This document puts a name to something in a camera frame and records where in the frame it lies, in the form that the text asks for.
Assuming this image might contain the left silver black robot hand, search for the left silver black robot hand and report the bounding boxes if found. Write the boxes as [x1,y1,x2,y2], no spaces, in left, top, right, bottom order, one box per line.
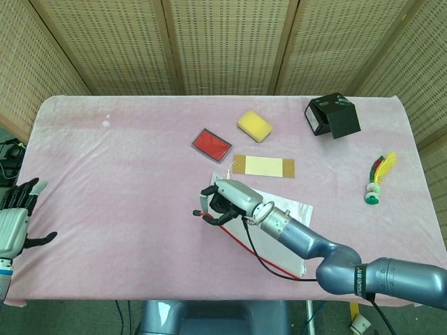
[0,177,59,260]

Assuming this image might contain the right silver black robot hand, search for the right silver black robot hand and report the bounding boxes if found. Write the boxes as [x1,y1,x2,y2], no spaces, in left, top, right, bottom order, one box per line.
[193,179,265,226]

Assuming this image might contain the clear plastic zip bag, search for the clear plastic zip bag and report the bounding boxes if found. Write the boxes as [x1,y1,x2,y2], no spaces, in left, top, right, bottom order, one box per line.
[208,170,314,280]

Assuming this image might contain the black box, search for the black box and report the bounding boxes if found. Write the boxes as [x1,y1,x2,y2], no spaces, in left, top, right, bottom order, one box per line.
[304,91,362,140]

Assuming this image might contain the red ink pad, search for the red ink pad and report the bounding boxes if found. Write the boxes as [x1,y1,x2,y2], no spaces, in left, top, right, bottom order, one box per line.
[190,128,234,163]

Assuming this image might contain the yellow sponge with green base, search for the yellow sponge with green base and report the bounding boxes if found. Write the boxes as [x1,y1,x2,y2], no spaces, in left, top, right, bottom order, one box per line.
[236,110,274,144]

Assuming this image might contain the pink fleece tablecloth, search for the pink fleece tablecloth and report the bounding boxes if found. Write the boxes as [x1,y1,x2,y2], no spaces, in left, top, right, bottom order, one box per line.
[6,94,441,308]

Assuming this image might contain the blue-grey robot torso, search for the blue-grey robot torso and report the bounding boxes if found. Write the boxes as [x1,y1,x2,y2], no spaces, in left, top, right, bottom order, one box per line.
[138,299,291,335]

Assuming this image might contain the metal table leg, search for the metal table leg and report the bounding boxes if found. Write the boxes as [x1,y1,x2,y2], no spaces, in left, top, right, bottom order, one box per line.
[305,300,317,335]

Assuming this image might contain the colourful feather shuttlecock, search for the colourful feather shuttlecock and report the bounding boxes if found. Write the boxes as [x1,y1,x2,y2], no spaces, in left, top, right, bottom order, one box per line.
[362,151,399,206]

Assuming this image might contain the woven bamboo folding screen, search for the woven bamboo folding screen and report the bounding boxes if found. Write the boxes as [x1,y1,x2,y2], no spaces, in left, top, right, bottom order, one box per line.
[0,0,447,217]

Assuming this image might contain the white paper cup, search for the white paper cup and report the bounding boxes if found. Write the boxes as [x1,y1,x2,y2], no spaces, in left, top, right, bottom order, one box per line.
[351,313,371,334]

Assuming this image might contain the black floor equipment with cables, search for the black floor equipment with cables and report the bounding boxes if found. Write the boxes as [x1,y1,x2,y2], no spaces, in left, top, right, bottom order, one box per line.
[0,138,27,188]

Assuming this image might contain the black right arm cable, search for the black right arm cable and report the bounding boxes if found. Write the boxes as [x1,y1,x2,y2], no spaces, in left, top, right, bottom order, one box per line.
[240,216,395,335]

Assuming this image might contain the dark floor cables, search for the dark floor cables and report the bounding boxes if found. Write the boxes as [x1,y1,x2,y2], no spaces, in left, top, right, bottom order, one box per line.
[115,300,133,335]

